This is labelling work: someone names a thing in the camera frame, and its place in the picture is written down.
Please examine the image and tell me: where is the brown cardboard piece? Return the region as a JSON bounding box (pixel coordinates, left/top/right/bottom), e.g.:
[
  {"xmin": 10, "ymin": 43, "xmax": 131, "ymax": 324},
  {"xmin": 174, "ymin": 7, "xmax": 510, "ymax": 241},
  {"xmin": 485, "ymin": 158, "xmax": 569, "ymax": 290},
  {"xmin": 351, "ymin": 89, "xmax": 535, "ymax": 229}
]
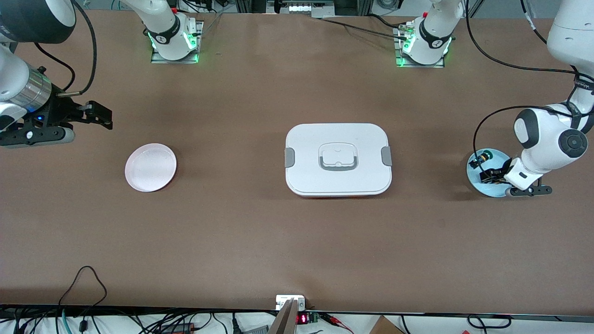
[{"xmin": 369, "ymin": 315, "xmax": 405, "ymax": 334}]

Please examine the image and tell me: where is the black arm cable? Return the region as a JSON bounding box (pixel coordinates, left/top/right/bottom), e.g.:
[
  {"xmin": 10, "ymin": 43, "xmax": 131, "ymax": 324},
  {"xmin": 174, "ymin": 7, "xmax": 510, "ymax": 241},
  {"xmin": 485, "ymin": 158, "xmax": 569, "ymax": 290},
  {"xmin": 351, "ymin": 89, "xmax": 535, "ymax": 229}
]
[
  {"xmin": 35, "ymin": 0, "xmax": 97, "ymax": 96},
  {"xmin": 465, "ymin": 0, "xmax": 594, "ymax": 161}
]

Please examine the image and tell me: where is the grey metal bar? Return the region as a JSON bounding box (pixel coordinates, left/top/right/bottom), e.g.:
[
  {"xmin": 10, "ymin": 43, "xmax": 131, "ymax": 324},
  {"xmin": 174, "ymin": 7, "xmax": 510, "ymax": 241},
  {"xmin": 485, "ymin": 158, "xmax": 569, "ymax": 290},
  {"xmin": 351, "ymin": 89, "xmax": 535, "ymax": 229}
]
[{"xmin": 268, "ymin": 299, "xmax": 299, "ymax": 334}]

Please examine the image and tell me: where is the thin black looped cable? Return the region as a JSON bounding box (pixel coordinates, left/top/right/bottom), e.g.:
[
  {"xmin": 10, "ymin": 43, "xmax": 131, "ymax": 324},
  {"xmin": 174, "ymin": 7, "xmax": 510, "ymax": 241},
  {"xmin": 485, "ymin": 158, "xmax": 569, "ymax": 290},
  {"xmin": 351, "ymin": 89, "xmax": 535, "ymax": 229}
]
[{"xmin": 58, "ymin": 265, "xmax": 108, "ymax": 321}]

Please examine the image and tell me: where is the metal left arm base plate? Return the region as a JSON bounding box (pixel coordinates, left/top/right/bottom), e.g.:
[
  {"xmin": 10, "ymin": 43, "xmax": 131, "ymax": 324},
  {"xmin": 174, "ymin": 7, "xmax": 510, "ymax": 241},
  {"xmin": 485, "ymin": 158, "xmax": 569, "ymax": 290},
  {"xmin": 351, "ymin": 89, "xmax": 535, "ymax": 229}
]
[{"xmin": 394, "ymin": 26, "xmax": 445, "ymax": 68}]

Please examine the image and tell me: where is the light blue round plate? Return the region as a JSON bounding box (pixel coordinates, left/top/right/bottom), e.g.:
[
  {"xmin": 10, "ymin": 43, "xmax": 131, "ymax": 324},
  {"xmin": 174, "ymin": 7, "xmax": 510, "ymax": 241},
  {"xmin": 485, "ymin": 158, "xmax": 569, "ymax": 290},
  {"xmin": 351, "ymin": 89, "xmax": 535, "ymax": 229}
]
[{"xmin": 466, "ymin": 148, "xmax": 519, "ymax": 198}]

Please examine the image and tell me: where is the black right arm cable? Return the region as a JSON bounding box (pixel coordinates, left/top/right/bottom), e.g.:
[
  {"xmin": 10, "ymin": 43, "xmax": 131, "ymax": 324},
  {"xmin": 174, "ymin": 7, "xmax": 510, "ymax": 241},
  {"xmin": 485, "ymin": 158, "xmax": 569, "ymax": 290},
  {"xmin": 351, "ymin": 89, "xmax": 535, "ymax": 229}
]
[{"xmin": 35, "ymin": 0, "xmax": 97, "ymax": 96}]

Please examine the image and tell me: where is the metal rack frame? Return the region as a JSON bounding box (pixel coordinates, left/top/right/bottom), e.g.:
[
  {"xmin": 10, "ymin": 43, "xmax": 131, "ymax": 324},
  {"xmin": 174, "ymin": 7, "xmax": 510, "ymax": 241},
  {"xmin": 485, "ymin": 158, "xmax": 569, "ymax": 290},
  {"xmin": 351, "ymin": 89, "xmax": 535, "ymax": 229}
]
[{"xmin": 236, "ymin": 0, "xmax": 373, "ymax": 19}]

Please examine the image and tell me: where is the black power adapter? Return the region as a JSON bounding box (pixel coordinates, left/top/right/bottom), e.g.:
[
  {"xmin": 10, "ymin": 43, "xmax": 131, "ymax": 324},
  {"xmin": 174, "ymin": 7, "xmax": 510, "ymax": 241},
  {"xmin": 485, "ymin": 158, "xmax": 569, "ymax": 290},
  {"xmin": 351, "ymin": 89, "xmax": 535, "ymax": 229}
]
[{"xmin": 160, "ymin": 322, "xmax": 195, "ymax": 334}]

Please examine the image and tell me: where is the small white electronic box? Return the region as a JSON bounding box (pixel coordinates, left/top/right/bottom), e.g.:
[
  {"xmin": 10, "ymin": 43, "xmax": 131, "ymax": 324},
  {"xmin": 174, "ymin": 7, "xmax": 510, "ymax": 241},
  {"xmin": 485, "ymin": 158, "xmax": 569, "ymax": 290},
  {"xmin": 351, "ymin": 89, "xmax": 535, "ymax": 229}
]
[{"xmin": 276, "ymin": 295, "xmax": 306, "ymax": 310}]

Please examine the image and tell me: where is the green push-button switch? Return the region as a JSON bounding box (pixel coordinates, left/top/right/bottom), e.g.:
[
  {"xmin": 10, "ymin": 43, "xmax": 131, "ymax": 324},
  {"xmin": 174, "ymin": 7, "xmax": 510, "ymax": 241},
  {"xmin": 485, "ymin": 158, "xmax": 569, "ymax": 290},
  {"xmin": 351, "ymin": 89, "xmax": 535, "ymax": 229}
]
[{"xmin": 469, "ymin": 149, "xmax": 493, "ymax": 168}]

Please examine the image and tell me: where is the black cable on table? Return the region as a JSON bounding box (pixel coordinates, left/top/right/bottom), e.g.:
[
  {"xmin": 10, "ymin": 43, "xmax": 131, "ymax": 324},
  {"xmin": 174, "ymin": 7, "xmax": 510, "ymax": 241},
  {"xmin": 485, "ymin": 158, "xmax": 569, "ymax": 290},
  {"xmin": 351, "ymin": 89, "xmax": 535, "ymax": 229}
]
[{"xmin": 320, "ymin": 18, "xmax": 409, "ymax": 40}]

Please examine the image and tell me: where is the pink round plate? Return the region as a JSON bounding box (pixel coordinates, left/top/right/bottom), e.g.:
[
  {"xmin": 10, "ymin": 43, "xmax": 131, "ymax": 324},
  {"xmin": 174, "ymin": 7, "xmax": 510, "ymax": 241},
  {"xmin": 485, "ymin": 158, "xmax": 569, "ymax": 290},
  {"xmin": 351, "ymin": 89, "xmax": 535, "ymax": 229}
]
[{"xmin": 125, "ymin": 143, "xmax": 177, "ymax": 193}]

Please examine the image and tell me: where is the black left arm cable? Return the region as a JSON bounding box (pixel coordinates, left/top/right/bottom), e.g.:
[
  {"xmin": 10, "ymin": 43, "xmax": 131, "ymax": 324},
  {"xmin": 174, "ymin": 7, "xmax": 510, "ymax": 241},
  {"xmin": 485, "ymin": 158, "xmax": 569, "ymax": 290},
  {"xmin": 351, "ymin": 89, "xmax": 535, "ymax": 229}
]
[{"xmin": 465, "ymin": 0, "xmax": 594, "ymax": 161}]

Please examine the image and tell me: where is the white lunch box grey handle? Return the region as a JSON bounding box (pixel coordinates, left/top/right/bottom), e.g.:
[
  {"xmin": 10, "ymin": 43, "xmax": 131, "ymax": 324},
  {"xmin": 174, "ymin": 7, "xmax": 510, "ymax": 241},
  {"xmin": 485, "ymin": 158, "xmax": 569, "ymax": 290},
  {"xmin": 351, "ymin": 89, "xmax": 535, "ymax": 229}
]
[{"xmin": 284, "ymin": 123, "xmax": 393, "ymax": 199}]

